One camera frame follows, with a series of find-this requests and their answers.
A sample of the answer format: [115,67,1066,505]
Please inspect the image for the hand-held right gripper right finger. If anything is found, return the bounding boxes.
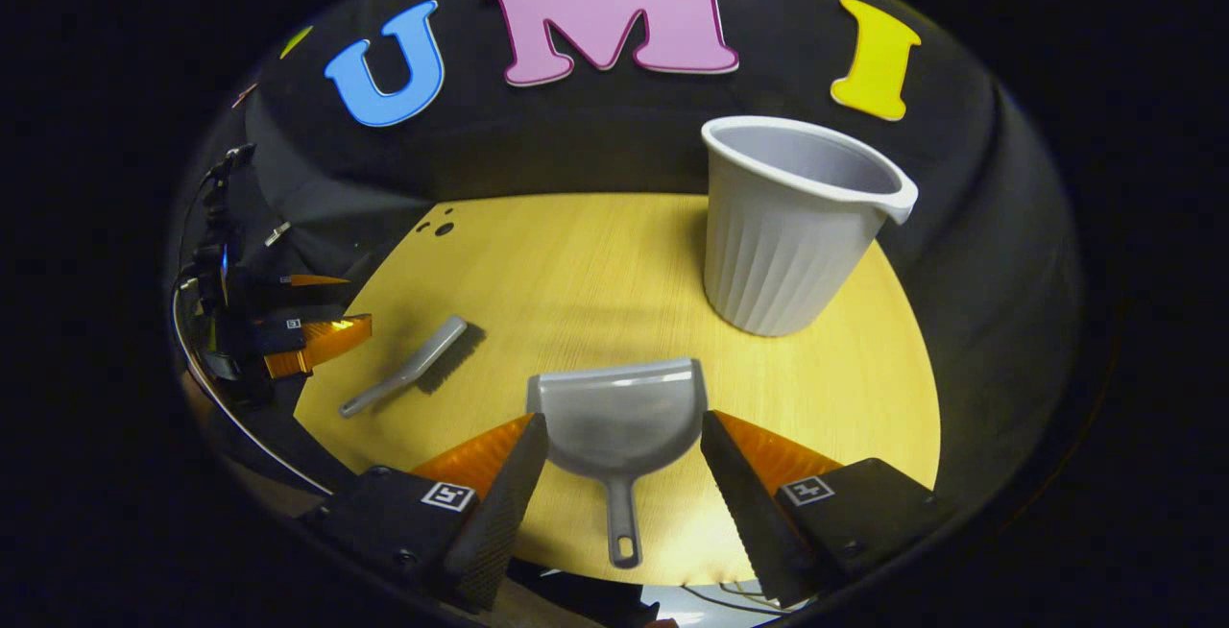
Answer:
[699,409,947,610]

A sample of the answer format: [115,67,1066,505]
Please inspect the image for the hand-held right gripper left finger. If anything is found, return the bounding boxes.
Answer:
[302,412,550,610]

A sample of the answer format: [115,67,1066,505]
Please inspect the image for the small grey broom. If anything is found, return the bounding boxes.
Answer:
[338,315,486,419]

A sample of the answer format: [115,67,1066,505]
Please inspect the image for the grey dustpan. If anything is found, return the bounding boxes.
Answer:
[525,357,709,569]

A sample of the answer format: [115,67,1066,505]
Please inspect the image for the white ribbed garbage bin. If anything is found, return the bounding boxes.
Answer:
[700,115,920,338]

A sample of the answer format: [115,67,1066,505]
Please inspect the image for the black backdrop cloth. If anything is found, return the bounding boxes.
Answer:
[168,0,1081,514]

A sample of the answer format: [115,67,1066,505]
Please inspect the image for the thin white cable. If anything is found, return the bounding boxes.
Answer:
[171,287,332,496]

